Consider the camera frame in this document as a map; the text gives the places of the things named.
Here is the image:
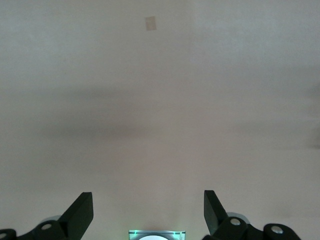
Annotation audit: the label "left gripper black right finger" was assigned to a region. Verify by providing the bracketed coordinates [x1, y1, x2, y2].
[202, 190, 300, 240]

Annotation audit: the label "tan tape patch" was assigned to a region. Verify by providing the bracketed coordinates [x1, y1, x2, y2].
[145, 16, 157, 32]

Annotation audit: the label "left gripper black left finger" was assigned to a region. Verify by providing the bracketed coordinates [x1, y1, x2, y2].
[0, 191, 94, 240]

